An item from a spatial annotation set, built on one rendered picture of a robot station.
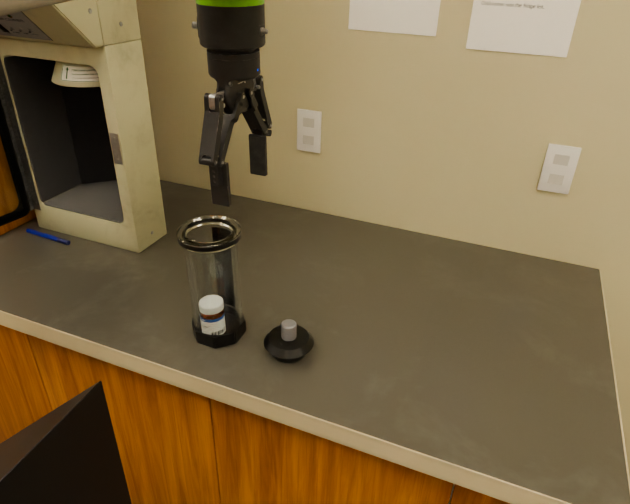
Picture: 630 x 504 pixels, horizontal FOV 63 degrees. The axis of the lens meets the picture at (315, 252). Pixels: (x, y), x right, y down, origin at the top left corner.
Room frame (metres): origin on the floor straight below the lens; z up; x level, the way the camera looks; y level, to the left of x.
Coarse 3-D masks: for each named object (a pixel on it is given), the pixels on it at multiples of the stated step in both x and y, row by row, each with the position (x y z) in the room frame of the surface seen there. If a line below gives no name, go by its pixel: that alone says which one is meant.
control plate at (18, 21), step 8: (0, 16) 1.06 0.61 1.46; (16, 16) 1.04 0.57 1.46; (24, 16) 1.03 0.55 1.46; (8, 24) 1.07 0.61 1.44; (16, 24) 1.06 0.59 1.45; (24, 24) 1.05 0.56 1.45; (32, 24) 1.04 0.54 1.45; (0, 32) 1.11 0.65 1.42; (16, 32) 1.09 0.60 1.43; (24, 32) 1.08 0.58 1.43; (32, 32) 1.07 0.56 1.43; (40, 32) 1.06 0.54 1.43
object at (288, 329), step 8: (288, 320) 0.74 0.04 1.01; (280, 328) 0.75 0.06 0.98; (288, 328) 0.72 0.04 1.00; (296, 328) 0.73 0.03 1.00; (272, 336) 0.73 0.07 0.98; (280, 336) 0.73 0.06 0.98; (288, 336) 0.72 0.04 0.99; (296, 336) 0.73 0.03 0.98; (304, 336) 0.73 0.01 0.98; (264, 344) 0.72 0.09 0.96; (272, 344) 0.71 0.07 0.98; (280, 344) 0.71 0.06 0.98; (288, 344) 0.71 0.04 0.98; (296, 344) 0.71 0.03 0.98; (304, 344) 0.71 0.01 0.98; (312, 344) 0.72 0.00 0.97; (272, 352) 0.70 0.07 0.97; (280, 352) 0.69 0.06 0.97; (288, 352) 0.69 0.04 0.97; (296, 352) 0.69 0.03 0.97; (304, 352) 0.70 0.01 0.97; (280, 360) 0.70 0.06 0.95; (288, 360) 0.70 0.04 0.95; (296, 360) 0.70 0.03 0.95
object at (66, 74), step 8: (56, 64) 1.16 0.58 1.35; (64, 64) 1.14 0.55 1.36; (72, 64) 1.14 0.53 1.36; (80, 64) 1.14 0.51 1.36; (56, 72) 1.15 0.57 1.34; (64, 72) 1.14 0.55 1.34; (72, 72) 1.13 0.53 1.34; (80, 72) 1.13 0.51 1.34; (88, 72) 1.14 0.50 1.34; (96, 72) 1.14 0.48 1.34; (56, 80) 1.14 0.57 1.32; (64, 80) 1.13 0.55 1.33; (72, 80) 1.13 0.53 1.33; (80, 80) 1.13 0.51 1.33; (88, 80) 1.13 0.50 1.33; (96, 80) 1.13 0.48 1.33
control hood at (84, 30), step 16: (80, 0) 1.03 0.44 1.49; (32, 16) 1.02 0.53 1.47; (48, 16) 1.00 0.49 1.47; (64, 16) 0.99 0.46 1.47; (80, 16) 1.02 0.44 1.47; (96, 16) 1.06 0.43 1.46; (48, 32) 1.05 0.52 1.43; (64, 32) 1.03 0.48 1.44; (80, 32) 1.02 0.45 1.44; (96, 32) 1.05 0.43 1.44
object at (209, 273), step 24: (216, 216) 0.82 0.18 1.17; (192, 240) 0.74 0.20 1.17; (216, 240) 0.82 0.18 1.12; (192, 264) 0.74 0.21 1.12; (216, 264) 0.73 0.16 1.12; (192, 288) 0.75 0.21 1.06; (216, 288) 0.73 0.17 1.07; (240, 288) 0.78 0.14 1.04; (216, 312) 0.74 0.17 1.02; (240, 312) 0.77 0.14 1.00
